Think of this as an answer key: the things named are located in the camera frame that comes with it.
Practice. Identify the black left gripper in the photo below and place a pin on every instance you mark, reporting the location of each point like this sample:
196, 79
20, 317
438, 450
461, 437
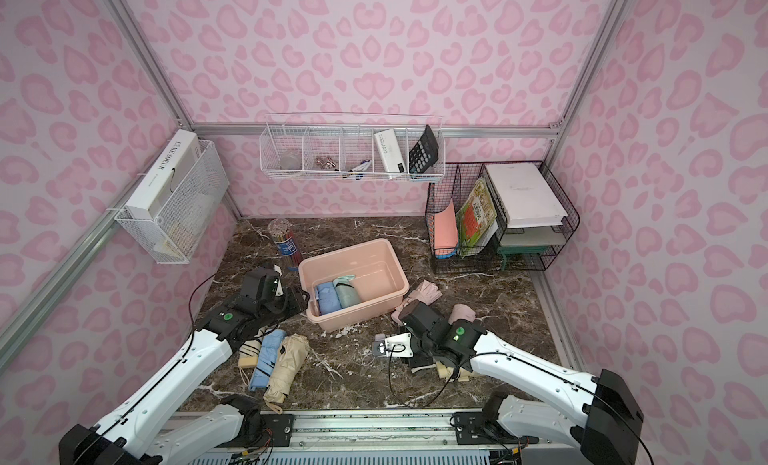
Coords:
287, 303

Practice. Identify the pink plastic storage box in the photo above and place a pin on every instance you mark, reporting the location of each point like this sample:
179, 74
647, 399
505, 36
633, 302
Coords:
374, 271

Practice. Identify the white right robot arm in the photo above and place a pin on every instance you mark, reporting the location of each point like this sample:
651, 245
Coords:
596, 414

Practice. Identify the light blue umbrella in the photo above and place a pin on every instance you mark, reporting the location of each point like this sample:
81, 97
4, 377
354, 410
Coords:
327, 298

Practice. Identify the white small box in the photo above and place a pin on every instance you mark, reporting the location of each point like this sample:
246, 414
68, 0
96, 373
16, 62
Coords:
389, 151

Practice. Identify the colored pencil tube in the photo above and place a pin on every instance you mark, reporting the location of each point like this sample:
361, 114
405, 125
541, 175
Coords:
280, 230

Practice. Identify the cream umbrella right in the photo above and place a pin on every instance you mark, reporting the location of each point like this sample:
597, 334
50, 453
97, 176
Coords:
445, 373

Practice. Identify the white long box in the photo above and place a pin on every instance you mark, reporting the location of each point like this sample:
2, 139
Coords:
164, 176

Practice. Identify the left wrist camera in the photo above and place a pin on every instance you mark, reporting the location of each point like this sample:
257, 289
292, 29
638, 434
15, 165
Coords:
277, 281

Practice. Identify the white mesh side basket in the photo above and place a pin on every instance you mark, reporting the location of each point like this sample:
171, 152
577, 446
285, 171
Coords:
173, 236

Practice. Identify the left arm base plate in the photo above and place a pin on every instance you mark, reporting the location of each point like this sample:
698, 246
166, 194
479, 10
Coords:
270, 430

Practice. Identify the black calculator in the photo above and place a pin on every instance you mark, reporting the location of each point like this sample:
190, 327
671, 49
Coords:
424, 153

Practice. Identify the black wire desk organizer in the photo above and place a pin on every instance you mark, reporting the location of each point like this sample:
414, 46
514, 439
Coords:
528, 249

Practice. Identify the beige folded umbrella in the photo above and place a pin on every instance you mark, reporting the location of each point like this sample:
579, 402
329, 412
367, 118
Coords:
291, 356

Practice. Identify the green red book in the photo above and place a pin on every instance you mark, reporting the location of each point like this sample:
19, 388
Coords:
476, 220

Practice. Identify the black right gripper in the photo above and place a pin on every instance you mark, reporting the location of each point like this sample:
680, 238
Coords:
417, 357

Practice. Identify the white paper stack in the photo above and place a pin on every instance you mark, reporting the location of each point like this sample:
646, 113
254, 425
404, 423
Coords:
526, 198

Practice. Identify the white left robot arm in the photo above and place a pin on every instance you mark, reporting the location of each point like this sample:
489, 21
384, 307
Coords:
131, 433

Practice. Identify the pale pink crumpled umbrella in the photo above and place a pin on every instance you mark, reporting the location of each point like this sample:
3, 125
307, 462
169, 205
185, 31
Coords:
426, 292

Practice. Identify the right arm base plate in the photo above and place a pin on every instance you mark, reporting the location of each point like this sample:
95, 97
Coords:
472, 428

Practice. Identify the pink folder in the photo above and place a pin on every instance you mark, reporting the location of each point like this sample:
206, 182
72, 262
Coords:
445, 233

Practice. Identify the mint green umbrella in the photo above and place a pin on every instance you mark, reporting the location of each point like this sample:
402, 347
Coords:
347, 294

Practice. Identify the white wire wall basket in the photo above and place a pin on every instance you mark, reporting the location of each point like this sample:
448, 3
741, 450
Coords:
340, 145

